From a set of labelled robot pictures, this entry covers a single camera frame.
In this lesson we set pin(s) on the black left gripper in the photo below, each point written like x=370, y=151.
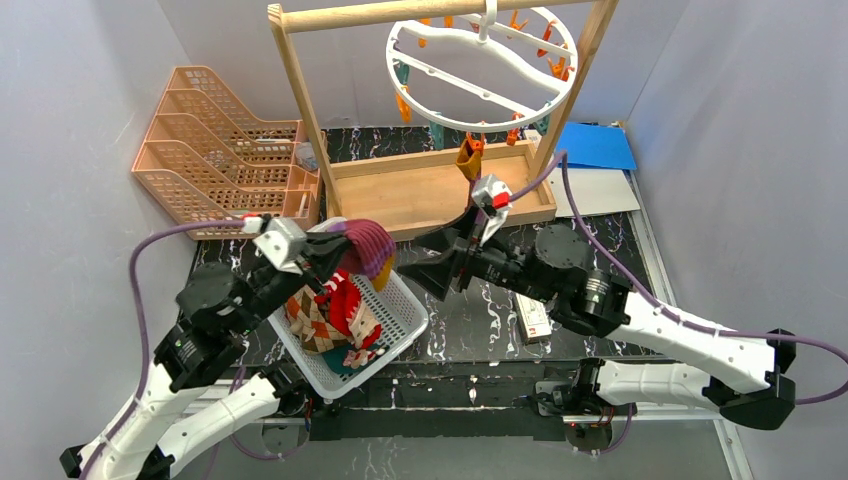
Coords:
x=311, y=255

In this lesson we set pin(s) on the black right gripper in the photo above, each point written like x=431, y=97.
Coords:
x=462, y=255

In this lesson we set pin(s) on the beige animal face sock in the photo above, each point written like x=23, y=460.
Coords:
x=364, y=327

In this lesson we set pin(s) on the purple sock with yellow cuff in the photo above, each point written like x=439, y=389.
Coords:
x=469, y=164

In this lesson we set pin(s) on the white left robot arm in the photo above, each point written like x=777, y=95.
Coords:
x=150, y=438

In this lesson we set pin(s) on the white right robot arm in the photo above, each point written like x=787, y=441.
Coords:
x=708, y=366

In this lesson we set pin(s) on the wooden hanger rack stand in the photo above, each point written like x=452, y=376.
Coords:
x=412, y=193

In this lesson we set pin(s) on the white round clip hanger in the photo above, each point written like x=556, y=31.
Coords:
x=476, y=74

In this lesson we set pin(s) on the red white striped sock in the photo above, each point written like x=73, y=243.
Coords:
x=340, y=301

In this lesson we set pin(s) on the argyle brown sock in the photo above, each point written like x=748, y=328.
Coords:
x=309, y=324

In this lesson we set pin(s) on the white plastic laundry basket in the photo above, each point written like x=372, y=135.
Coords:
x=403, y=320

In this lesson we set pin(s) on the dark green sock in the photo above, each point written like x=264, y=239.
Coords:
x=347, y=360

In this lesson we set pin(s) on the small white printed box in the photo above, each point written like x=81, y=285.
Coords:
x=534, y=323

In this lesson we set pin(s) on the orange front-centre clothes peg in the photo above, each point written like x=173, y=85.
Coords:
x=474, y=145

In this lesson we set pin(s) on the teal front clothes peg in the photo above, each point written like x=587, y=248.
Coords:
x=437, y=134

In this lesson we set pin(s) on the orange front-right clothes peg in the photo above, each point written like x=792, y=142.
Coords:
x=513, y=134

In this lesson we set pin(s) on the peach plastic file organizer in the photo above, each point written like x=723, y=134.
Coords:
x=206, y=156

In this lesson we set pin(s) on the orange front-left clothes peg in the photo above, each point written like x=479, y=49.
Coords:
x=404, y=109

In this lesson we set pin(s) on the white paper sheet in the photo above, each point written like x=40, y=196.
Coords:
x=602, y=191

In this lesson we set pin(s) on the blue folder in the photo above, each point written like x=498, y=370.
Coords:
x=596, y=147

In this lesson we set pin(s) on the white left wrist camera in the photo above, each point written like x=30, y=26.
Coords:
x=279, y=240

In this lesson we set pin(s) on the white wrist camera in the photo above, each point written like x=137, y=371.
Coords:
x=491, y=198
x=279, y=240

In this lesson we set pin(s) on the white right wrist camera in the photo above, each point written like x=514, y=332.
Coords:
x=491, y=198

